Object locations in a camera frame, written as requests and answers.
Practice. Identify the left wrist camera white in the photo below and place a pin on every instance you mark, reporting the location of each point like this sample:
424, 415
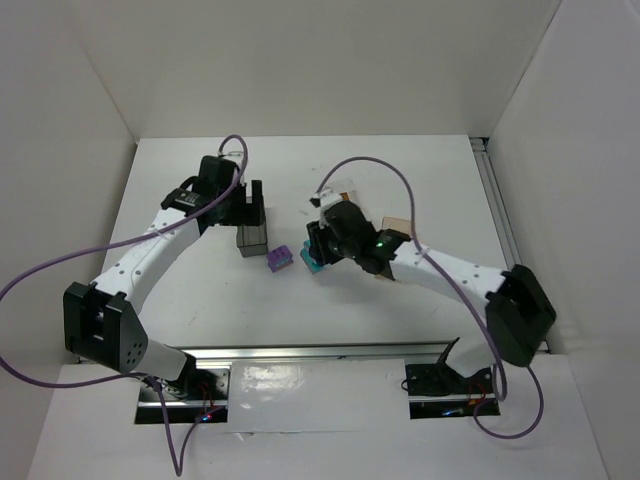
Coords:
232, 154

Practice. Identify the aluminium front rail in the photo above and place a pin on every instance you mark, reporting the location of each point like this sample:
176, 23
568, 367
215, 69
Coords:
413, 351

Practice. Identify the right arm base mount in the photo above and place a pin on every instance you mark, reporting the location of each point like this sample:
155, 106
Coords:
436, 392

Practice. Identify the clear plastic container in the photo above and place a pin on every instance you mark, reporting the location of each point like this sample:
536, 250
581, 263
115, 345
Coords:
346, 185

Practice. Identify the purple arch lego brick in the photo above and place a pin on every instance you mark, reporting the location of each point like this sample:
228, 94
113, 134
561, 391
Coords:
279, 258

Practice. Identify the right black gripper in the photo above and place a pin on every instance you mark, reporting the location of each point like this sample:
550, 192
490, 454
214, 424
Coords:
314, 245

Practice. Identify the teal arch lego brick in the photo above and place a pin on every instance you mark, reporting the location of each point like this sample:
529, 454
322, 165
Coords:
312, 265

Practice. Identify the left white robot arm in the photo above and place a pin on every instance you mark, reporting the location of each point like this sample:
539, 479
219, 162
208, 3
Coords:
101, 319

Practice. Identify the amber plastic container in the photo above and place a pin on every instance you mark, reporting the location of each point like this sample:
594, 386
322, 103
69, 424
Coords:
394, 229

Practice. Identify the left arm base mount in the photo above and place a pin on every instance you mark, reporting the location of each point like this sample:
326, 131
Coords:
210, 398

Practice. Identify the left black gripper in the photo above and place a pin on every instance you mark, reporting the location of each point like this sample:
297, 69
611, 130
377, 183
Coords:
247, 211

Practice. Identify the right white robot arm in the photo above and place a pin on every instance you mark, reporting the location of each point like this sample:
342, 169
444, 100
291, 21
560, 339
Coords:
470, 284

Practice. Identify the aluminium side rail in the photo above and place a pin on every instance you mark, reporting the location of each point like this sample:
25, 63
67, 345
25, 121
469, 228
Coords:
500, 210

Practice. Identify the smoky grey plastic container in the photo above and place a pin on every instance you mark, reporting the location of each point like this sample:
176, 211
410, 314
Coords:
252, 235

